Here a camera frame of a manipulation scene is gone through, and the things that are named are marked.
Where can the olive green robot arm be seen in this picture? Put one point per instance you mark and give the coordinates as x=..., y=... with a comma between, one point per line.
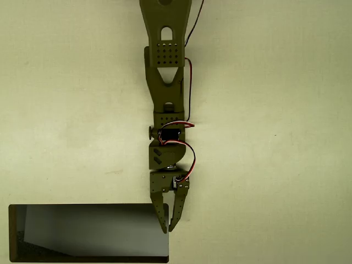
x=167, y=90

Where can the rectangular bin opening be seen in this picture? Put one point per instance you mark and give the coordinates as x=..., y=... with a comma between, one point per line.
x=82, y=233

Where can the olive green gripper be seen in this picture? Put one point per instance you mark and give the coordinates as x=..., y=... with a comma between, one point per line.
x=161, y=182

